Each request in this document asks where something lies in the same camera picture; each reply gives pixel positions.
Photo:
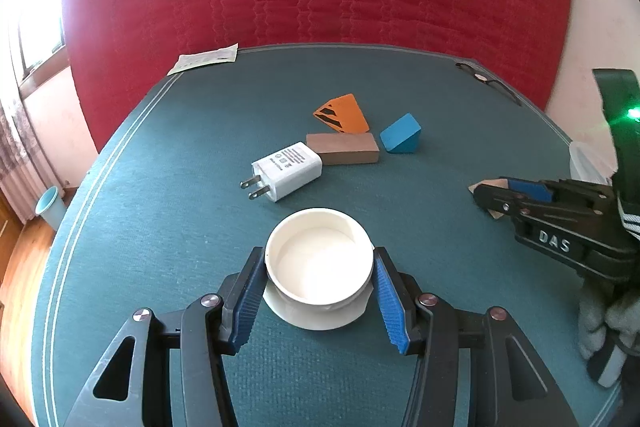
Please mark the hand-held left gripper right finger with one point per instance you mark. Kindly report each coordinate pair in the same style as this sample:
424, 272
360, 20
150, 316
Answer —
392, 307

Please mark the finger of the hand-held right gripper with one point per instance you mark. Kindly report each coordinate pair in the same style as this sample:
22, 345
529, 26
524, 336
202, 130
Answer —
497, 202
532, 190

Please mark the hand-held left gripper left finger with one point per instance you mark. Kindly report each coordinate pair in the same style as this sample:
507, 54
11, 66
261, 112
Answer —
247, 302

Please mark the plain wooden wedge block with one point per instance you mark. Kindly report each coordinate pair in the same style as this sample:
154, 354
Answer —
495, 181

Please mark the white plastic container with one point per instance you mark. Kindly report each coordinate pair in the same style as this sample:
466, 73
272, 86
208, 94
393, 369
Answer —
590, 162

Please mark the white round bowl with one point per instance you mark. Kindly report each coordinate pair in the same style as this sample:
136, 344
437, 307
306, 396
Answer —
317, 257

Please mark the brown wooden rectangular block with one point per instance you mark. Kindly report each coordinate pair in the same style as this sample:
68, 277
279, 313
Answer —
345, 147

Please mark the small orange striped wedge block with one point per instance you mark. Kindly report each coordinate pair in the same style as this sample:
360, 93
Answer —
350, 112

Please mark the person's right hand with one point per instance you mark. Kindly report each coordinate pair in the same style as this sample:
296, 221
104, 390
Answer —
607, 317

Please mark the blue wedge block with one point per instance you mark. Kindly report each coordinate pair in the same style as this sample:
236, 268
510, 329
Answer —
400, 134

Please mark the black eyeglasses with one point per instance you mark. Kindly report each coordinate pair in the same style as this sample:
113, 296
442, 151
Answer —
482, 77

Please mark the white charger plug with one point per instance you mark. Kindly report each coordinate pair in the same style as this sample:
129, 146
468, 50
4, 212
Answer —
287, 169

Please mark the teal wastebasket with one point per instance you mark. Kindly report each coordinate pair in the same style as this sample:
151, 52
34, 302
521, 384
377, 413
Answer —
49, 207

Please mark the white paper sheet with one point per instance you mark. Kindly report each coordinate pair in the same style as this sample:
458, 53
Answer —
205, 57

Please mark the wooden cabinet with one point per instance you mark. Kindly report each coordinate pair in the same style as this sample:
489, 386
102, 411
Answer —
7, 217

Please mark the patterned curtain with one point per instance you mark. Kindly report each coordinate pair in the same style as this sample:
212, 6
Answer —
17, 157

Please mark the window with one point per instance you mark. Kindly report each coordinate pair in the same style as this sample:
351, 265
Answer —
42, 7

